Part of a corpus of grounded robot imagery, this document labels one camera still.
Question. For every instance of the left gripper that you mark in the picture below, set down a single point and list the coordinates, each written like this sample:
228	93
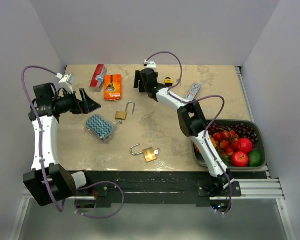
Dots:
85	106

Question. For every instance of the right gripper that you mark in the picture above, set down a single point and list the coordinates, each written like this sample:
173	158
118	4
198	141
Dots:
137	75

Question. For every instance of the yellow padlock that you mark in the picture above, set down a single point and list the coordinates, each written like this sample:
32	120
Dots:
168	82

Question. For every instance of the small brass padlock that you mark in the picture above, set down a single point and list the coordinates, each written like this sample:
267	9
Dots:
122	115

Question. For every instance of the large brass padlock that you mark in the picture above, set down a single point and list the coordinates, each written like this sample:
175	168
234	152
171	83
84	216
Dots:
150	154

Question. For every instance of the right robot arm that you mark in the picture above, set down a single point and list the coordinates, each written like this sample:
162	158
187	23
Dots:
193	125

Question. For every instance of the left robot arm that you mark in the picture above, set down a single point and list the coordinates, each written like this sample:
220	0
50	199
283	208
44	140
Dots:
48	182

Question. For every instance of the blue zigzag pouch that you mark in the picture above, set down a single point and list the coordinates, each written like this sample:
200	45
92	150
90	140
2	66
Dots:
102	128

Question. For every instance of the orange box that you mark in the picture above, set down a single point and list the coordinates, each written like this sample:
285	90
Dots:
113	87

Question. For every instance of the red box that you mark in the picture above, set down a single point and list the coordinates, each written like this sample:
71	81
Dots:
98	78

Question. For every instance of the silver toothpaste box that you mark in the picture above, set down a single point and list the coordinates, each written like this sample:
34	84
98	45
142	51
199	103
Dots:
193	91

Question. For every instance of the black mounting base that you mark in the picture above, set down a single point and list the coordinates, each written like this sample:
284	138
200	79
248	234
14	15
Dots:
153	187

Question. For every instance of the red lychee cluster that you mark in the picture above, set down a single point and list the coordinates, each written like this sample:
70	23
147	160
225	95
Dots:
227	142

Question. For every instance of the dark grapes bunch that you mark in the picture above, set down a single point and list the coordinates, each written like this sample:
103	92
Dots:
242	130

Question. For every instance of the red apple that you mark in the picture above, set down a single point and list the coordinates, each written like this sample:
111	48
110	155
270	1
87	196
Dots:
240	159
245	145

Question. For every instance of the grey fruit tray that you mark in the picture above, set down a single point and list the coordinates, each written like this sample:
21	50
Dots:
259	146

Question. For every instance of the green lime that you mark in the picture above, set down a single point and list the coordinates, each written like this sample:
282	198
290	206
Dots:
255	158

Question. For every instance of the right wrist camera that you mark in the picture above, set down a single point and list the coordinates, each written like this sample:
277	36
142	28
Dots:
150	64

